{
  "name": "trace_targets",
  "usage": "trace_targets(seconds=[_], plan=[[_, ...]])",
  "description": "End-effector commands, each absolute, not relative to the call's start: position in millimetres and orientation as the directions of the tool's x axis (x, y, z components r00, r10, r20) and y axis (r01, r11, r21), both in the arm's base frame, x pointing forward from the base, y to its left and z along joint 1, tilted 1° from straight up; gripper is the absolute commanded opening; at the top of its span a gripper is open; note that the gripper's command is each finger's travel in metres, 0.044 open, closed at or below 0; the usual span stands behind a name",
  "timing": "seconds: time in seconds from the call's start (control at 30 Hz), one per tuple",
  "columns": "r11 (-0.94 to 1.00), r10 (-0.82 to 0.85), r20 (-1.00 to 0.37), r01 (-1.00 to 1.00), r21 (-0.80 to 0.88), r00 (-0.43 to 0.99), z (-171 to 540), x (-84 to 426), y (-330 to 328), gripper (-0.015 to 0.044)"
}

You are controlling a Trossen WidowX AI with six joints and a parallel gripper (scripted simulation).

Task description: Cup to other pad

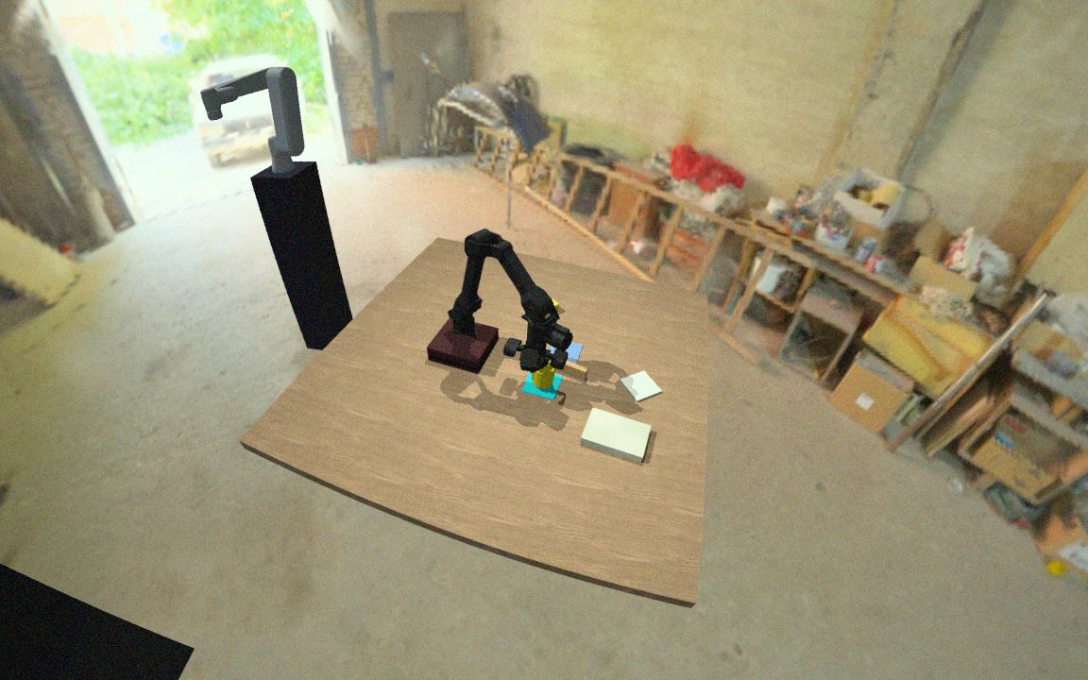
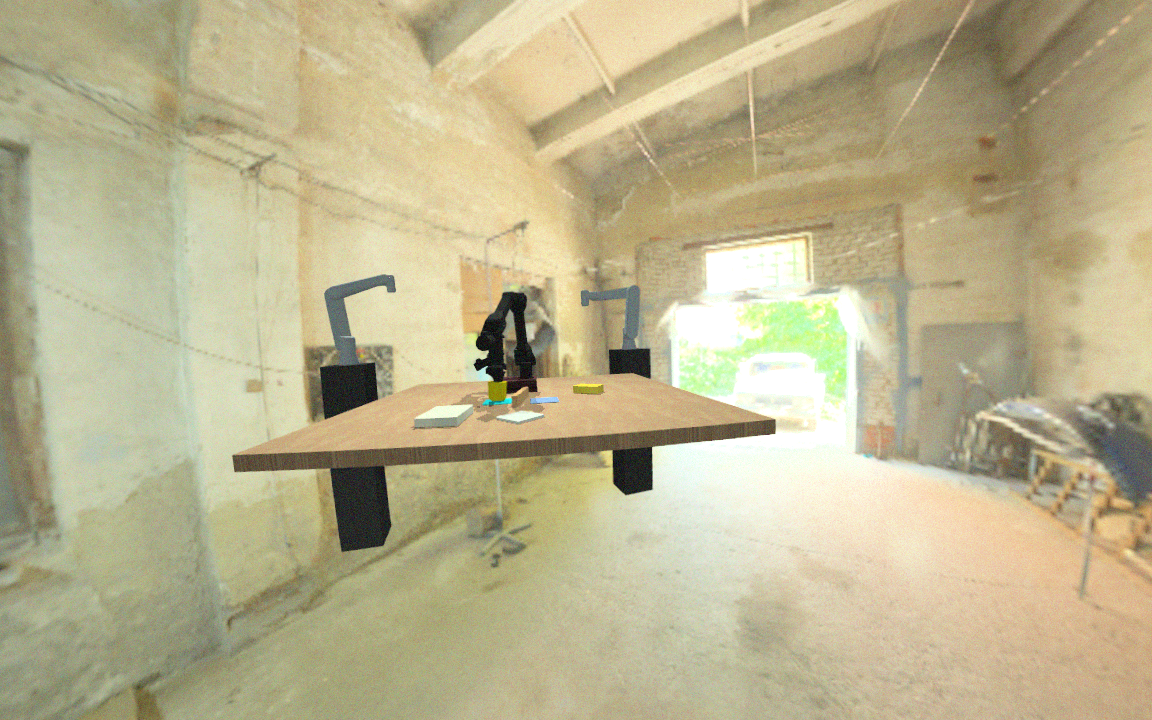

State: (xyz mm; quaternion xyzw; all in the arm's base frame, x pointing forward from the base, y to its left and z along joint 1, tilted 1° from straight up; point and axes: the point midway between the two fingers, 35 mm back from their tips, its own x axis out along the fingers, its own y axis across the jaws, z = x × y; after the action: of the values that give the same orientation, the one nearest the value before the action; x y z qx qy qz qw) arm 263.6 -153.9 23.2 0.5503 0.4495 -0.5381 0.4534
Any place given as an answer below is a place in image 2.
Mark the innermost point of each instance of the cream rectangular block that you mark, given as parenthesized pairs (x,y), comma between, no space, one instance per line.
(444,416)

